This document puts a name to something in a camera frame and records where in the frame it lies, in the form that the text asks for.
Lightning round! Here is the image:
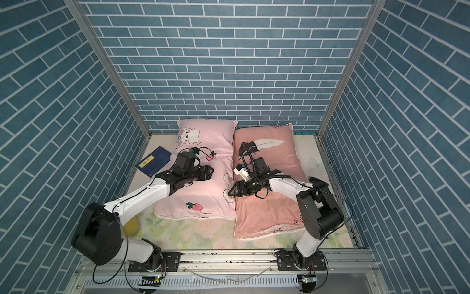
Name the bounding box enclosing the salmon pink feather pillow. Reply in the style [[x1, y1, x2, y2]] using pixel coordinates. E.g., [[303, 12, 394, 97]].
[[233, 124, 307, 240]]

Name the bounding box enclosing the light pink cartoon pillow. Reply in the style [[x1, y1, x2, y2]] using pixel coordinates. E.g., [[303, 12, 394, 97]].
[[154, 119, 237, 220]]

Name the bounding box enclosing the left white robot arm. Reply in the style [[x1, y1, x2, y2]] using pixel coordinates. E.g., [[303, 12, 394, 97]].
[[72, 165, 214, 272]]

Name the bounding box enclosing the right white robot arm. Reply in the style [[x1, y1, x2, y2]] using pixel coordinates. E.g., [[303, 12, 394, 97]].
[[228, 170, 346, 270]]

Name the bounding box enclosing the dark blue notebook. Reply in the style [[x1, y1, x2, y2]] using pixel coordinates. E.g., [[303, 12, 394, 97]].
[[135, 147, 171, 178]]

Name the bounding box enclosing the floral table mat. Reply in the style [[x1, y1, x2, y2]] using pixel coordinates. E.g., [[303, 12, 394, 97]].
[[127, 134, 357, 250]]

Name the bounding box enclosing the yellow pen cup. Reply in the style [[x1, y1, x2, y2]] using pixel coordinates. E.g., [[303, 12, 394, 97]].
[[124, 216, 140, 238]]

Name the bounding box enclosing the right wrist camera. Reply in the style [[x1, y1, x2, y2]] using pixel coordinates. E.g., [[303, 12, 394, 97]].
[[233, 158, 271, 181]]

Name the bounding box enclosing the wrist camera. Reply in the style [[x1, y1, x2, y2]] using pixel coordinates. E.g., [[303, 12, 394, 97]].
[[233, 158, 271, 181], [173, 151, 201, 175]]

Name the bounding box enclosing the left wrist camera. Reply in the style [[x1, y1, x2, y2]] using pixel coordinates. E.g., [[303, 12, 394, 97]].
[[173, 151, 201, 175]]

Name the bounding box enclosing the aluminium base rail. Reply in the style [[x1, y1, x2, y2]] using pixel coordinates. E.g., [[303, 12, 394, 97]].
[[65, 249, 388, 294]]

